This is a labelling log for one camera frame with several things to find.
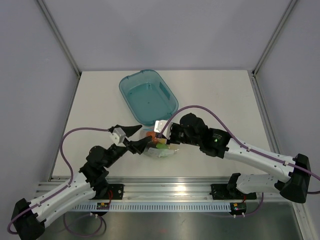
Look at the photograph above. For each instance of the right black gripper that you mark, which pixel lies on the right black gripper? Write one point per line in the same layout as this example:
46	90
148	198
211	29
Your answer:
175	125

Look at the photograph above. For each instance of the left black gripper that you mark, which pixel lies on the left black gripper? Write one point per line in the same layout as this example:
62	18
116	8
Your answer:
136	146

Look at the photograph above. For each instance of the clear zip top bag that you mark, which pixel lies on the clear zip top bag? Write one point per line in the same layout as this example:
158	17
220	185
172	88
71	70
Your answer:
157	147

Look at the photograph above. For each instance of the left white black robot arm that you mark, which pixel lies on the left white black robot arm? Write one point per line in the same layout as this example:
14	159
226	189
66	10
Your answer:
30	218

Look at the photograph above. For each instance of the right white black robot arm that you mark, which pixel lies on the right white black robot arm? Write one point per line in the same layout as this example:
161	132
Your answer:
289	176

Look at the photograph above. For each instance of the teal transparent plastic bin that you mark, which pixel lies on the teal transparent plastic bin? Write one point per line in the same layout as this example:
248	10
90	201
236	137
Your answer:
148	97

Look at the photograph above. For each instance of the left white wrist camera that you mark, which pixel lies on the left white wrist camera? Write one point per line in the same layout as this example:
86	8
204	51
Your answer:
118	136

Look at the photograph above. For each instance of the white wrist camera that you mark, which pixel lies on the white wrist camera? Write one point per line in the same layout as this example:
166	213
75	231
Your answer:
118	136
159	128

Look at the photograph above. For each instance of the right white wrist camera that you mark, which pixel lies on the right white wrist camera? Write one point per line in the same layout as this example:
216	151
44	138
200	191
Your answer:
159	128

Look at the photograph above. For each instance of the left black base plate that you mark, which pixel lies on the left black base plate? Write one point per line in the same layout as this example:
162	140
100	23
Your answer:
115	191

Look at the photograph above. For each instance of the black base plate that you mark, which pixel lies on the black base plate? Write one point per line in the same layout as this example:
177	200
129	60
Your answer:
219	191
115	191

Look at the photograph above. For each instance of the aluminium mounting rail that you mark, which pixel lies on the aluminium mounting rail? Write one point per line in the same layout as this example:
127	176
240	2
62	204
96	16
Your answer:
166	189

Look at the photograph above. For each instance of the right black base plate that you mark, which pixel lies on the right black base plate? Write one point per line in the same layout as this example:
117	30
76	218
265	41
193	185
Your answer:
219	191

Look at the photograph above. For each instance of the white slotted cable duct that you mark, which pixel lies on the white slotted cable duct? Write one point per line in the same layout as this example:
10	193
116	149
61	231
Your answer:
157	207

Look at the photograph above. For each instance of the right aluminium frame post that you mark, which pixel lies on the right aluminium frame post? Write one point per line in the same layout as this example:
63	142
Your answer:
275	35

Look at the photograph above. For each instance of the aluminium frame post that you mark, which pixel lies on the aluminium frame post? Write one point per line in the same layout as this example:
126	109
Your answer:
275	35
59	37

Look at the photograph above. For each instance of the left aluminium frame post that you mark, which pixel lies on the left aluminium frame post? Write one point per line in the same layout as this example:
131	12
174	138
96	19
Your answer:
59	37

